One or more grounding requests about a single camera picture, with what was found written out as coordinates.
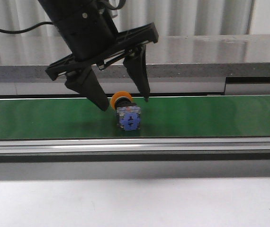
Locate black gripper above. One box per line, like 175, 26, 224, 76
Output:
46, 15, 159, 111

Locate yellow push button switch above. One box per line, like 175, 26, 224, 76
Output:
110, 91, 141, 131

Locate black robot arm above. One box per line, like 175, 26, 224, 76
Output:
40, 0, 159, 111

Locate white pleated curtain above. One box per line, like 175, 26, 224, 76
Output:
0, 0, 270, 36

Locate grey granite counter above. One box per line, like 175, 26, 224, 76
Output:
0, 35, 270, 96

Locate green conveyor belt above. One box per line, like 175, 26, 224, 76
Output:
0, 96, 270, 140

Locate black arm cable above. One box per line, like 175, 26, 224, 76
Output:
0, 19, 54, 34

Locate aluminium conveyor frame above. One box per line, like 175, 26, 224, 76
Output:
0, 94, 270, 164

